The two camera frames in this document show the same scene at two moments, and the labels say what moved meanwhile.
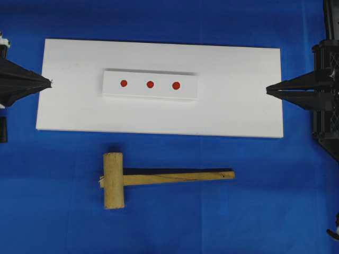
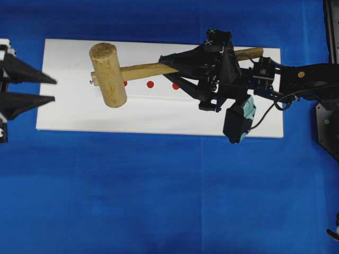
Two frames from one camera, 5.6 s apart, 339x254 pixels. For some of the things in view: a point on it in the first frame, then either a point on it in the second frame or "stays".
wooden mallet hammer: x=114 y=180 → x=110 y=78
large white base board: x=150 y=88 stays
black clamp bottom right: x=335 y=233 stays
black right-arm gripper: x=326 y=93 → x=230 y=80
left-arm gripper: x=12 y=75 → x=12 y=103
